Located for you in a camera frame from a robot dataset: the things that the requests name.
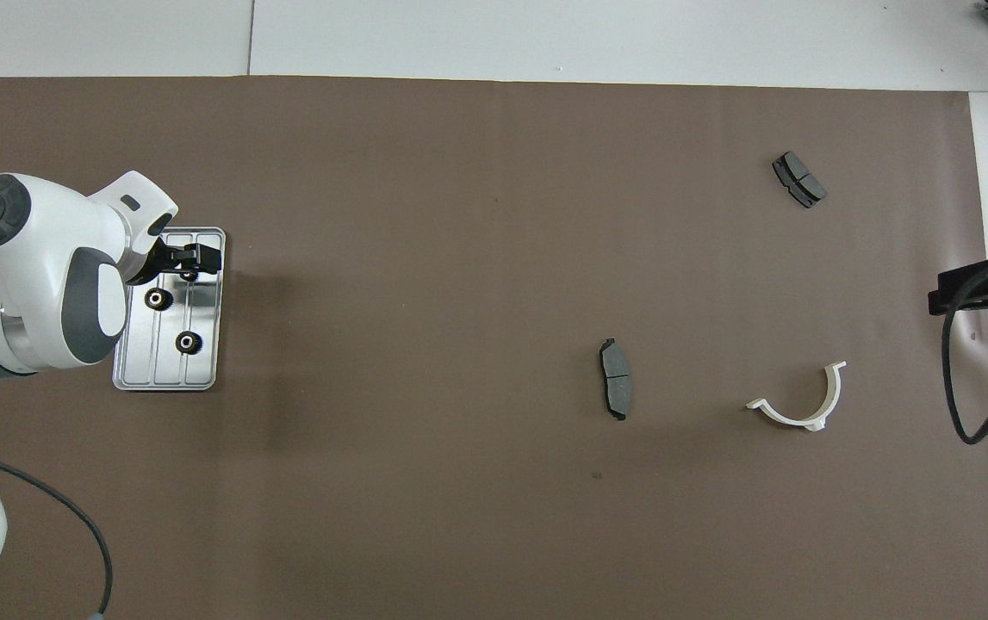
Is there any white plastic half-ring clamp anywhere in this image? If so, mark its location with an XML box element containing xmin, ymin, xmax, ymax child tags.
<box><xmin>745</xmin><ymin>361</ymin><xmax>848</xmax><ymax>432</ymax></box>

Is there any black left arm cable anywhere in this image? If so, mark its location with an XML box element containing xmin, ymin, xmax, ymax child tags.
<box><xmin>0</xmin><ymin>442</ymin><xmax>114</xmax><ymax>620</ymax></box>

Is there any long dark grey brake pad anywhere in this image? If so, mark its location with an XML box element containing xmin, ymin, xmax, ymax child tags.
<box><xmin>599</xmin><ymin>338</ymin><xmax>635</xmax><ymax>422</ymax></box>

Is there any silver metal ribbed tray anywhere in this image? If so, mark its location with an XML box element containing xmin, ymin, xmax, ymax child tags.
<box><xmin>112</xmin><ymin>226</ymin><xmax>227</xmax><ymax>393</ymax></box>

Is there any short dark grey brake pad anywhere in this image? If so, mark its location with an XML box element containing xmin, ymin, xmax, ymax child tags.
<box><xmin>772</xmin><ymin>152</ymin><xmax>829</xmax><ymax>209</ymax></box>

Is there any brown paper table mat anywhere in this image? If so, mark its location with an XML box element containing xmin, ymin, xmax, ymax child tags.
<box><xmin>0</xmin><ymin>76</ymin><xmax>988</xmax><ymax>620</ymax></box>

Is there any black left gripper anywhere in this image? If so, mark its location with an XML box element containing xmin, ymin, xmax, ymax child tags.
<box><xmin>126</xmin><ymin>228</ymin><xmax>225</xmax><ymax>286</ymax></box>

